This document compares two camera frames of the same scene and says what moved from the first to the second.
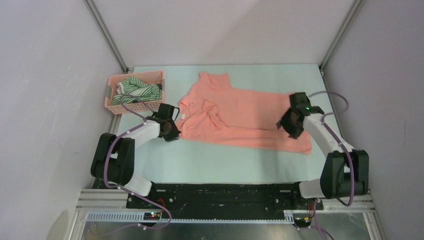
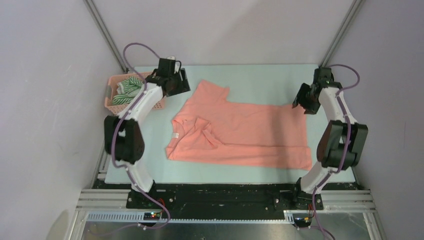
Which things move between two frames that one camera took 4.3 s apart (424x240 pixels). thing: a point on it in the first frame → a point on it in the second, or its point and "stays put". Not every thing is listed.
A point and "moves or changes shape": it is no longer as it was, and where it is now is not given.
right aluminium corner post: (340, 36) stays put
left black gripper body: (173, 132) → (178, 86)
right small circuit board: (302, 219) stays put
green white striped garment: (145, 92) stays put
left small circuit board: (152, 216) stays put
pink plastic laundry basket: (156, 78) stays put
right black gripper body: (293, 129) → (304, 97)
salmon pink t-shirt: (215, 112) moves or changes shape
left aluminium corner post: (105, 33) stays put
